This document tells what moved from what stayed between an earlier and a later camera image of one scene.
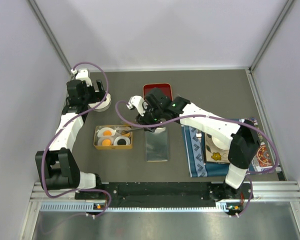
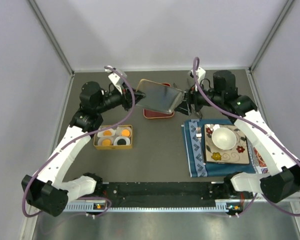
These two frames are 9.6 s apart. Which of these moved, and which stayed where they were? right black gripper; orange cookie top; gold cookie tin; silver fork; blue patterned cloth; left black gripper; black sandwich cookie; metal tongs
Moved: left black gripper; right black gripper; metal tongs
Stayed: gold cookie tin; silver fork; blue patterned cloth; black sandwich cookie; orange cookie top
